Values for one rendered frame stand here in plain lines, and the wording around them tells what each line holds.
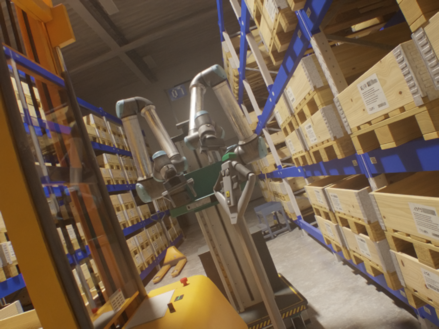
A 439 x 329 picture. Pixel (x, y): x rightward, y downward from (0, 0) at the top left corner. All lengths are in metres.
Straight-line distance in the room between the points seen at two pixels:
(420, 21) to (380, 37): 1.35
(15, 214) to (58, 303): 0.36
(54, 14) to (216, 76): 1.10
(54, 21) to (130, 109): 0.75
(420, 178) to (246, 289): 1.54
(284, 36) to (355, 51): 0.56
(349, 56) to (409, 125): 0.90
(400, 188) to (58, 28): 2.16
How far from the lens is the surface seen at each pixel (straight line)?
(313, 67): 2.28
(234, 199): 1.53
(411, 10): 1.19
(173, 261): 7.79
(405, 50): 1.29
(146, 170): 2.44
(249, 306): 2.89
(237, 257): 2.78
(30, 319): 2.40
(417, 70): 1.29
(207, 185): 2.64
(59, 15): 2.28
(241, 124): 2.42
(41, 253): 1.37
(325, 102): 2.24
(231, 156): 1.56
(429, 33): 1.15
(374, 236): 2.30
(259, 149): 2.43
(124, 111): 2.46
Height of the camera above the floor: 1.30
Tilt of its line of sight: 5 degrees up
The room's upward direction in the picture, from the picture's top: 21 degrees counter-clockwise
